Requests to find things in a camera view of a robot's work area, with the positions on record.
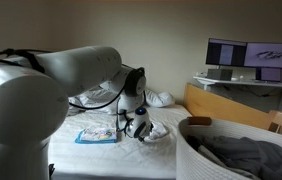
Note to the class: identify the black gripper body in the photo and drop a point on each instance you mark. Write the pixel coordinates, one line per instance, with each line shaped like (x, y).
(145, 136)

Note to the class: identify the gray cloth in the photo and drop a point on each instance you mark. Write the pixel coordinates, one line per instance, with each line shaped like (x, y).
(261, 156)

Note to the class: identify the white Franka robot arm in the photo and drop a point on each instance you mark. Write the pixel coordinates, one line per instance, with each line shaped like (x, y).
(81, 66)

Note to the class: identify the white woven basket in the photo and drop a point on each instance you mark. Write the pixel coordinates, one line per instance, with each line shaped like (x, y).
(194, 163)

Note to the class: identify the white bed sheet mattress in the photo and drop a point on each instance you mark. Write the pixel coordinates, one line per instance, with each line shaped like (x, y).
(114, 160)

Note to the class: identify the white pillow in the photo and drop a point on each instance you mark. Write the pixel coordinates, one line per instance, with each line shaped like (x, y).
(161, 99)

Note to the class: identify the blue white folded cloth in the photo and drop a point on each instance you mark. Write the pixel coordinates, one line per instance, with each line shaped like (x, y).
(97, 136)

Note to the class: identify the crumpled gray duvet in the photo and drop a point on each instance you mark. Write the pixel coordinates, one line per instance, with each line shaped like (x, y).
(91, 98)

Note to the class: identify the gray box on desk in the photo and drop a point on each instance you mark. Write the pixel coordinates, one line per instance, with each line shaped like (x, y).
(219, 74)

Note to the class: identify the small white desk item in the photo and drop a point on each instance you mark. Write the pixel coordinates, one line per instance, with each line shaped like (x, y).
(237, 79)

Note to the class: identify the white desk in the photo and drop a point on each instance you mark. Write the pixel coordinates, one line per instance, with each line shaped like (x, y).
(247, 83)

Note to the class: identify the dark monitor with gray window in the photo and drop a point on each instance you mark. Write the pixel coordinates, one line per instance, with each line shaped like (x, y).
(226, 53)

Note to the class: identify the laptop on stand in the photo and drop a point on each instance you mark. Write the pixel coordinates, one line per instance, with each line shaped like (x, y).
(269, 75)

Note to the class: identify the monitor showing dark sketch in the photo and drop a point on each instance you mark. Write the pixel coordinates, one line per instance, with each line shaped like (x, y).
(269, 55)

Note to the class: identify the wooden bed frame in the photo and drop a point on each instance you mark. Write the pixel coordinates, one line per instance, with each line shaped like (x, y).
(221, 106)

